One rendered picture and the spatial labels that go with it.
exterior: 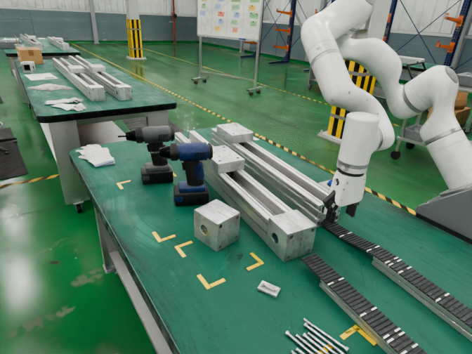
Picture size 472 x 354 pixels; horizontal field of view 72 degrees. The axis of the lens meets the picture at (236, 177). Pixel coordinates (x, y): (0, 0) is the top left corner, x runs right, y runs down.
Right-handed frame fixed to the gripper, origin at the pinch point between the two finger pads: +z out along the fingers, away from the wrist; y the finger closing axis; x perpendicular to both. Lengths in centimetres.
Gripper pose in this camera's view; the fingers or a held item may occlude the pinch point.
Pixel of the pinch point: (341, 214)
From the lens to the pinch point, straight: 106.0
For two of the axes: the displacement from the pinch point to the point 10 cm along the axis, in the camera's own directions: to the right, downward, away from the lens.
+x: -4.7, -4.1, 7.8
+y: 8.8, -1.7, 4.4
